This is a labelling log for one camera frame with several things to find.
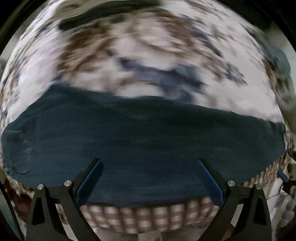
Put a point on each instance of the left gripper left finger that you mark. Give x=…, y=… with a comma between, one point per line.
x=44, y=221

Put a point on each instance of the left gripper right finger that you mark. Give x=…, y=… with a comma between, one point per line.
x=254, y=220

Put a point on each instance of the dark blue denim jeans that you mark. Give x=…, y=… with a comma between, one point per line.
x=149, y=145

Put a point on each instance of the grey blue crumpled clothes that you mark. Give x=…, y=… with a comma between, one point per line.
x=270, y=42

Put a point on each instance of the floral bed blanket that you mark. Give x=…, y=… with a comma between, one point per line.
x=193, y=52

